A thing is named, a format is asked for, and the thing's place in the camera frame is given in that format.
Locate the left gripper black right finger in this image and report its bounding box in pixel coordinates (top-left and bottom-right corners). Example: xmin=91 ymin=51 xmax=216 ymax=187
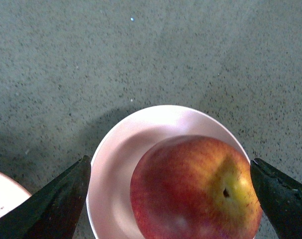
xmin=250 ymin=158 xmax=302 ymax=239

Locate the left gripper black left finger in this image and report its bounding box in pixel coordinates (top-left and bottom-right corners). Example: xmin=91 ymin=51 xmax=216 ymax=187
xmin=0 ymin=155 xmax=91 ymax=239

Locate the pink bowl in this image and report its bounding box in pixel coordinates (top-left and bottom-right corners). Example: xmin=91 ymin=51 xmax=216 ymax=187
xmin=87 ymin=105 xmax=245 ymax=239

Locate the red apple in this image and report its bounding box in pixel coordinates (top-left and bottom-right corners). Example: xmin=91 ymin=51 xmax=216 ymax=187
xmin=130 ymin=135 xmax=262 ymax=239

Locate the pink plate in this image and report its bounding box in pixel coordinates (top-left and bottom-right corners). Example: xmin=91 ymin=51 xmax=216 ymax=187
xmin=0 ymin=172 xmax=31 ymax=218

